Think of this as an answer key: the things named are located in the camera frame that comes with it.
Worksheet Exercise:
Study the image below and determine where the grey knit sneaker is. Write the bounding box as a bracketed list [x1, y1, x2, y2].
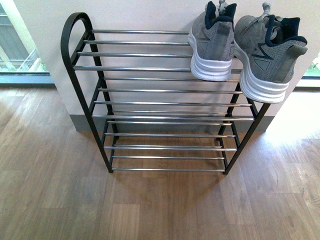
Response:
[234, 2, 308, 104]
[188, 0, 237, 82]

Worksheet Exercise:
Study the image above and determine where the black metal shoe rack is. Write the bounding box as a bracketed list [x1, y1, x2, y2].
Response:
[60, 12, 270, 174]

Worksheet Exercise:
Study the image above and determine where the right dark window frame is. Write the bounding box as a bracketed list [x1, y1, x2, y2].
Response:
[295, 76, 320, 88]

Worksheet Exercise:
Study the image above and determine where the dark window frame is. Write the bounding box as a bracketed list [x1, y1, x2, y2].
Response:
[0, 72, 56, 88]
[295, 76, 320, 88]

